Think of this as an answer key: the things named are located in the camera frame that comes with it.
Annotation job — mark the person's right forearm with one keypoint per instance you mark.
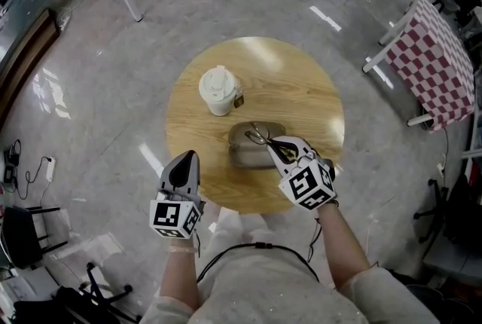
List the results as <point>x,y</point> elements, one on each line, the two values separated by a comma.
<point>342,247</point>

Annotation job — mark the person's left forearm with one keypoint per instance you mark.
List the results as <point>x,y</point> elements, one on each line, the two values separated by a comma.
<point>180,277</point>

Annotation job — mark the person's light grey clothing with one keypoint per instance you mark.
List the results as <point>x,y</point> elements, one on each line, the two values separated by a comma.
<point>263,285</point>

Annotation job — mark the white lidded cup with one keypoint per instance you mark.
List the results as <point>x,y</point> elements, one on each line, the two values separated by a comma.
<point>218,89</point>

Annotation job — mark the white power strip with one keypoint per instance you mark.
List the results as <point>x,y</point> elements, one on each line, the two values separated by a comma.
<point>50,169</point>

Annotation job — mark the dark-framed eyeglasses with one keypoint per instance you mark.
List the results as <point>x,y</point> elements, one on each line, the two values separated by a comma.
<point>260,139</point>

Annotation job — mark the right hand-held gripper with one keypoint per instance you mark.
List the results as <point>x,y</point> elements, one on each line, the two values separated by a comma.
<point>305,183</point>

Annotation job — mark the black office chair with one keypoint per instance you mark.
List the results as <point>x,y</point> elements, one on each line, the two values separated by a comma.
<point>463,209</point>

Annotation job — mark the red white checkered table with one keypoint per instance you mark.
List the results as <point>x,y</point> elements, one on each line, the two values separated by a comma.
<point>433,66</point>

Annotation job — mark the black folding chair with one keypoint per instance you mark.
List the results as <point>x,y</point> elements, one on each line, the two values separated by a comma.
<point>22,236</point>

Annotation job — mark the brown glasses case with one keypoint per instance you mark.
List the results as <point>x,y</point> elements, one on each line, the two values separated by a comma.
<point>248,156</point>

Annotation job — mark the black office chair base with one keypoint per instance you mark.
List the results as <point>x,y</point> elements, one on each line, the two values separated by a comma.
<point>94,285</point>

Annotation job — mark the black charger device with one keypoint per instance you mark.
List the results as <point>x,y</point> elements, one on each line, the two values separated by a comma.
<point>9,175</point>

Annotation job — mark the round wooden table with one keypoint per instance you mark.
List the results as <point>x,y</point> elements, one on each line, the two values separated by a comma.
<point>293,89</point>

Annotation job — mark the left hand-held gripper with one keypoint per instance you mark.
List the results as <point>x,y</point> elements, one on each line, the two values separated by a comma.
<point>165,215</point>

